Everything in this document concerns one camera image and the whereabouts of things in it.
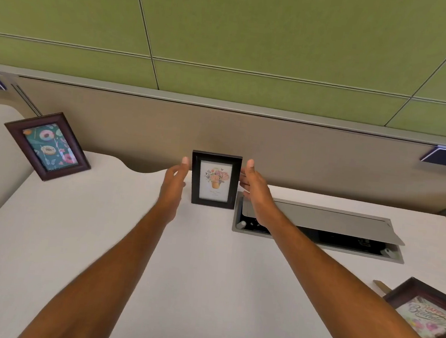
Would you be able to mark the person's left forearm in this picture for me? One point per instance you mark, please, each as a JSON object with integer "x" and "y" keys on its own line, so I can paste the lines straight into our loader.
{"x": 106, "y": 277}

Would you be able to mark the person's right forearm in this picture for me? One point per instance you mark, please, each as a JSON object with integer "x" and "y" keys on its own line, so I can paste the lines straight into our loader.
{"x": 336, "y": 296}

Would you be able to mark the person's left hand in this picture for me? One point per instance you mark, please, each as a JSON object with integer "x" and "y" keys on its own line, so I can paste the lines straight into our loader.
{"x": 170, "y": 193}

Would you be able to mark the person's right hand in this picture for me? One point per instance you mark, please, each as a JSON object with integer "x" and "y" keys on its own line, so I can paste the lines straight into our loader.
{"x": 260, "y": 202}

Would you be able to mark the brown lettering picture frame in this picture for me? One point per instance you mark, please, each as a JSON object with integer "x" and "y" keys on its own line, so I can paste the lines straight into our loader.
{"x": 425, "y": 314}

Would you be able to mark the beige desk partition panel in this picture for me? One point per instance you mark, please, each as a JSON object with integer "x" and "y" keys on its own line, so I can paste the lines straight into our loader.
{"x": 226, "y": 135}

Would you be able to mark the black flower picture frame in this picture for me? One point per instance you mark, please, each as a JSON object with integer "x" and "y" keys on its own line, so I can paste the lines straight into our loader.
{"x": 214, "y": 182}

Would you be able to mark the person's left thumb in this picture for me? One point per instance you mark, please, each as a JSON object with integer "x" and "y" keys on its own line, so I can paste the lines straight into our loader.
{"x": 183, "y": 164}

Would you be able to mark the person's right thumb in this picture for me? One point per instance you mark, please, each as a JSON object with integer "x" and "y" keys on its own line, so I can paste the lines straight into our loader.
{"x": 250, "y": 167}

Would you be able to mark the brown donut picture frame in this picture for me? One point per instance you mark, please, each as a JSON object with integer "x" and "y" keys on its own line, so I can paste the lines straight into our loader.
{"x": 48, "y": 146}

